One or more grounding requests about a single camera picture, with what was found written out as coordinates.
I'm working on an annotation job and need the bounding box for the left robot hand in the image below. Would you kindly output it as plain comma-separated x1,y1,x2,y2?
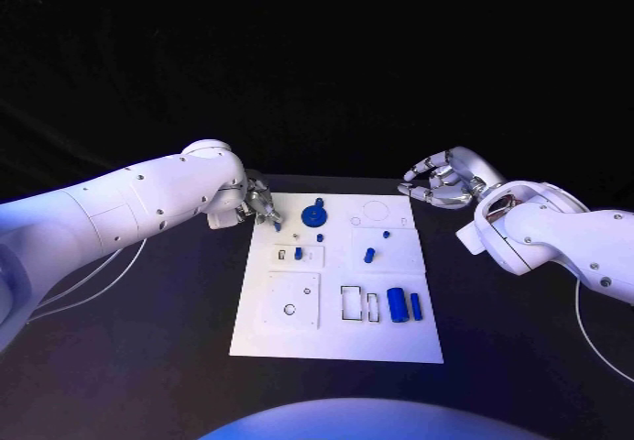
235,169,284,226

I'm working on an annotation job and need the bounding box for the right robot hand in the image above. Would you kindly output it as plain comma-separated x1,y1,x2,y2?
396,146,507,211

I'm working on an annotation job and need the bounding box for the blue gear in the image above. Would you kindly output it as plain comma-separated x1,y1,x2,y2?
299,204,328,228

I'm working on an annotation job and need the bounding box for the white cable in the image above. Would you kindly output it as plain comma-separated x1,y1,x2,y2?
575,279,634,384
36,236,125,309
26,238,150,325

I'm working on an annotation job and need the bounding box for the thick blue cylinder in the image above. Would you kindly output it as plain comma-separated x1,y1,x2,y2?
386,287,410,324

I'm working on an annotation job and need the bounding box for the white task board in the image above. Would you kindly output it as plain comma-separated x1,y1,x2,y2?
227,192,445,365

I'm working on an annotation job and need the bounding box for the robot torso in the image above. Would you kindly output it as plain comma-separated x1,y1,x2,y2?
197,397,553,440

